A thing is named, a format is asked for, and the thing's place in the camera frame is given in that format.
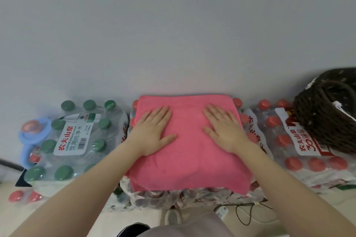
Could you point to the brown woven basket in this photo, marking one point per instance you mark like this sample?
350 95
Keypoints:
319 117

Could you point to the pink towel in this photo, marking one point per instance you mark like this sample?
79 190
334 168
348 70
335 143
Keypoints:
189 161

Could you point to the person's right forearm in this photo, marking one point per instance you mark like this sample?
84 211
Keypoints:
292 195

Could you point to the person's right hand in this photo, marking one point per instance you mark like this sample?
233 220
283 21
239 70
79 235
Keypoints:
226 131

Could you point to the person's left forearm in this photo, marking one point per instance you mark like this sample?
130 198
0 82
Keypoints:
83 195

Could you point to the blue lidded water jug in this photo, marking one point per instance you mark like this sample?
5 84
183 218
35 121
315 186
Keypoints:
25 153

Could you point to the white power strip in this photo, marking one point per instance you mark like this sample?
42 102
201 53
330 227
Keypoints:
221 212

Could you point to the stack of bottled water packs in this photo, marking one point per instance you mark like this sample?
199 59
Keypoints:
300 178

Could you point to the person's left hand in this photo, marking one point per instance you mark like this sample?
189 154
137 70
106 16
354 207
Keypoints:
151 134

